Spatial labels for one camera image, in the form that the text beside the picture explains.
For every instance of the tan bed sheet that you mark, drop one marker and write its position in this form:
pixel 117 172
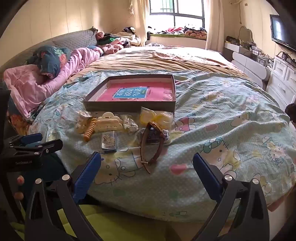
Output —
pixel 138 60

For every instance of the cloud shaped mirror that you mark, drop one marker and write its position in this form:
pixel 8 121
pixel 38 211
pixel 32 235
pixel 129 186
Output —
pixel 245 34

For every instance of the pink plush toy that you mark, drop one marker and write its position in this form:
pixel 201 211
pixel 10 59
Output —
pixel 112 49

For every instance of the yellow hair accessory packet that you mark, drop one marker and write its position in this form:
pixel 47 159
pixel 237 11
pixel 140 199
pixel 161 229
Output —
pixel 161 119

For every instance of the grey cardboard box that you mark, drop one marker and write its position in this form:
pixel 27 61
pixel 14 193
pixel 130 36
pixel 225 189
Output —
pixel 129 105

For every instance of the blue floral pillow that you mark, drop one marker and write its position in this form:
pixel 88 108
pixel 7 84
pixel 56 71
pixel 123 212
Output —
pixel 50 60
pixel 94 48

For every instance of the clear packet with brooch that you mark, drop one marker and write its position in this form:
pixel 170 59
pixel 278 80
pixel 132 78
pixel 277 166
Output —
pixel 130 126

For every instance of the grey quilted headboard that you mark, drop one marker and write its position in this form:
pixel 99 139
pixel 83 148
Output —
pixel 69 39

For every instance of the pink book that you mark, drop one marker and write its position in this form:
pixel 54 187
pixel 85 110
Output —
pixel 157 90

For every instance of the dark round object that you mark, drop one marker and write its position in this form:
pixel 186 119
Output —
pixel 291 112

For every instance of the cartoon printed blanket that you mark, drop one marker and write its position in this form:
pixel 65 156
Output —
pixel 219 115

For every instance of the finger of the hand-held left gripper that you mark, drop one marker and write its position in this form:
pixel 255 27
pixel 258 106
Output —
pixel 31 138
pixel 37 151

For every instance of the clothes on window sill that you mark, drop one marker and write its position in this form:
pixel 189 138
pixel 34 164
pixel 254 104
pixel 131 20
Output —
pixel 192 32

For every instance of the pile of clothes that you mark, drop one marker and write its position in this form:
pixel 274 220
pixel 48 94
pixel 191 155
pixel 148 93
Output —
pixel 115 39

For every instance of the yellow-green clothing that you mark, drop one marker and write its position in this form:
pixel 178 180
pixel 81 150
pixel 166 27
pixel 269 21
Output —
pixel 129 227

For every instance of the pink quilt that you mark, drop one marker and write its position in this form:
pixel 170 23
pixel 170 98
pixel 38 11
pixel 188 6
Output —
pixel 30 92

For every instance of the rhinestone hair clip case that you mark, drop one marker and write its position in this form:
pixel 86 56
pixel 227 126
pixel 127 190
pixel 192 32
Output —
pixel 108 141

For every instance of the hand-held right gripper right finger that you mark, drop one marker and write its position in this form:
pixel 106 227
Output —
pixel 205 176

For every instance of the person's left hand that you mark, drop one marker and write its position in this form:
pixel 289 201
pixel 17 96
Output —
pixel 19 179

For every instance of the white drawer cabinet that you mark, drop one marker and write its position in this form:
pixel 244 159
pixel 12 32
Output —
pixel 282 78

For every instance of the row of cosmetics bottles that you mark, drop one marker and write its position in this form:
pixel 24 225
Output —
pixel 254 49

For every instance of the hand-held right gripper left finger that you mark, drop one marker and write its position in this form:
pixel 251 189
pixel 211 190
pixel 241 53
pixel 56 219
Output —
pixel 86 178

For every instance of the white grey dressing table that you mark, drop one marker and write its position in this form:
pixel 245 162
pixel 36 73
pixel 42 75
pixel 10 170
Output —
pixel 247 62

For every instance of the wall television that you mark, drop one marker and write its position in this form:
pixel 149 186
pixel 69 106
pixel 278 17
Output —
pixel 281 32

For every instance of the pink lace blanket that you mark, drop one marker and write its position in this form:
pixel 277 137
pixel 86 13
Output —
pixel 185 55

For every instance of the dark blue scrunchie packet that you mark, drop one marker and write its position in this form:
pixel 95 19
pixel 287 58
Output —
pixel 151 136

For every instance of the window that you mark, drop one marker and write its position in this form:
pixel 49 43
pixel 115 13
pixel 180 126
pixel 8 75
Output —
pixel 161 7

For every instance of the cream hair claw clip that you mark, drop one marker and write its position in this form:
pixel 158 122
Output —
pixel 108 125

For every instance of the cream curtain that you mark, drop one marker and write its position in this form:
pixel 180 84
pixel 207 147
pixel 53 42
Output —
pixel 214 23
pixel 143 20

